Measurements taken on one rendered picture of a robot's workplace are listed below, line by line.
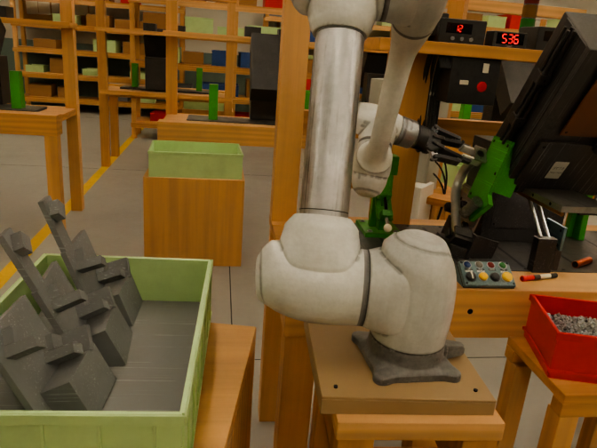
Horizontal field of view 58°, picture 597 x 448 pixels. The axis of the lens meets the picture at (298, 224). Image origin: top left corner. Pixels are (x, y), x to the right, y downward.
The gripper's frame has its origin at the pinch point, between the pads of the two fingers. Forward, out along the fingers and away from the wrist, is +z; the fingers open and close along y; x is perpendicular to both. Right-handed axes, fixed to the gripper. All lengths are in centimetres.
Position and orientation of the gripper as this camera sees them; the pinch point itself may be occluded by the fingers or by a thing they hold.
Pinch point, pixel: (470, 155)
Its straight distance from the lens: 181.8
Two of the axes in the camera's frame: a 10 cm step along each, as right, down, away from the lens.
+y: 1.5, -8.7, 4.8
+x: -3.1, 4.2, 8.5
